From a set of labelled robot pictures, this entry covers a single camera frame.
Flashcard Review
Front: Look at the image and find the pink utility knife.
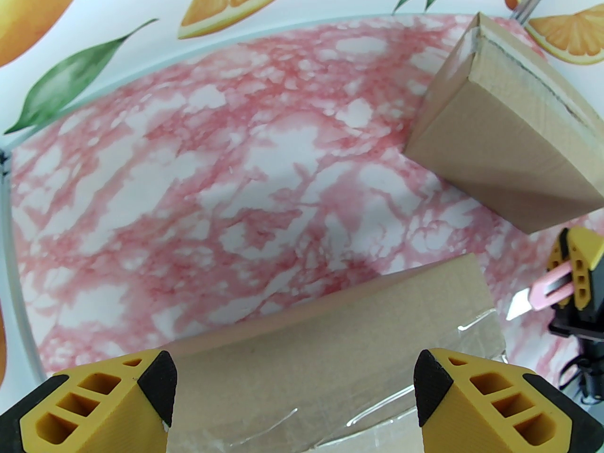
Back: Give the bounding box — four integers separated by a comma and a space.
506, 260, 574, 320

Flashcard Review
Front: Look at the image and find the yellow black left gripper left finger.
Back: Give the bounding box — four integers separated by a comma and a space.
19, 350, 177, 453

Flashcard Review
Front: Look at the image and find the plain taped cardboard box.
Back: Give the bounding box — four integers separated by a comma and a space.
405, 11, 604, 235

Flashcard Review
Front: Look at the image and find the cardboard box with white label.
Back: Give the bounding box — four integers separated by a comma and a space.
165, 253, 508, 453

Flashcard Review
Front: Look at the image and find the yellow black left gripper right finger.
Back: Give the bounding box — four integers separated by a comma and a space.
414, 348, 593, 453

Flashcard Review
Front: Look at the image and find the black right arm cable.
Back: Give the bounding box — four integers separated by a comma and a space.
559, 347, 604, 404

